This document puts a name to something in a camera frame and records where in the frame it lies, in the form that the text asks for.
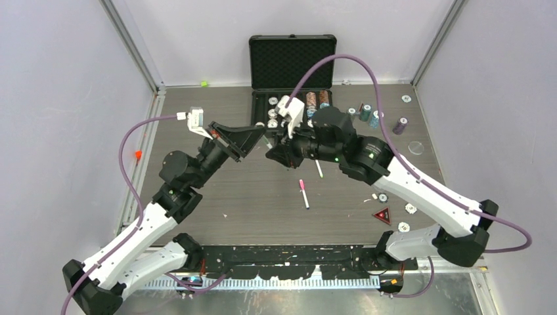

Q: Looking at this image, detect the white chip near base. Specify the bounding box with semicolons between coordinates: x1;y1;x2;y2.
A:
397;222;411;233

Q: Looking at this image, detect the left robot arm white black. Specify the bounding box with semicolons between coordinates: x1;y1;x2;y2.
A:
62;122;265;314

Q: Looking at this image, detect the clear dealer button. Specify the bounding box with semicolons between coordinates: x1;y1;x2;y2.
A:
407;141;425;156

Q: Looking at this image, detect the black poker chip case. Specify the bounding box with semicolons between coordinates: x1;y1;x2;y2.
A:
248;34;337;142

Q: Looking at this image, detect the teal chip stack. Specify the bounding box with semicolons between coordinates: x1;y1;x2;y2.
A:
359;104;372;122

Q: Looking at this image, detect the white chip far corner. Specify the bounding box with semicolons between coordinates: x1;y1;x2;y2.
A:
401;95;412;103

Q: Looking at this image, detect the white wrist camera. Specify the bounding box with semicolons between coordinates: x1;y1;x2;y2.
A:
175;106;213;140
275;95;305;139

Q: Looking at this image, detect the white chip beside triangle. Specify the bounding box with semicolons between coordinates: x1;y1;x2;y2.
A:
405;203;418;215

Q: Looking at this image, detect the dark green chip stack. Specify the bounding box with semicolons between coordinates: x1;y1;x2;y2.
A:
346;108;357;120

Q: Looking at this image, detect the white pen blue tip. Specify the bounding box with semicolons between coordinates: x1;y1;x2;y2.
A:
299;179;310;209

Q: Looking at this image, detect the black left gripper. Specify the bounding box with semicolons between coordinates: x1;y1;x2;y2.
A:
193;122;269;189

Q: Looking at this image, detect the red triangle sign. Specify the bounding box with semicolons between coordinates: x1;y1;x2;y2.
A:
373;207;391;226

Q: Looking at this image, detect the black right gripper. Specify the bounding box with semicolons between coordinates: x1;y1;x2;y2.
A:
267;115;342;167

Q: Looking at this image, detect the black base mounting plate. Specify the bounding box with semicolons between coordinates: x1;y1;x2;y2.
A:
186;245;418;280

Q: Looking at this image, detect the light blue chip stack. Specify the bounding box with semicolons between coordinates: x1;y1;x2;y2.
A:
369;110;384;129

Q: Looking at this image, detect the blue white fifty chip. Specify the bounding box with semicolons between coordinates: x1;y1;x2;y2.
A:
378;194;388;203

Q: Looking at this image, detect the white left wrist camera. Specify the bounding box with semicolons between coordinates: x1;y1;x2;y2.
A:
175;106;213;140

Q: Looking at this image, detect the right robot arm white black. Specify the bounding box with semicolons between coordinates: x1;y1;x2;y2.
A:
266;105;499;270

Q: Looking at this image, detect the purple chip stack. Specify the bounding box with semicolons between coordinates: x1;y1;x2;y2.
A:
392;117;409;135

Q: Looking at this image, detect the white pen green end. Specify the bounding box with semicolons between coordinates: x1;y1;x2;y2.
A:
315;160;324;179

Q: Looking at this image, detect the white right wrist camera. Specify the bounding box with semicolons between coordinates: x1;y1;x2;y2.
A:
275;95;305;139

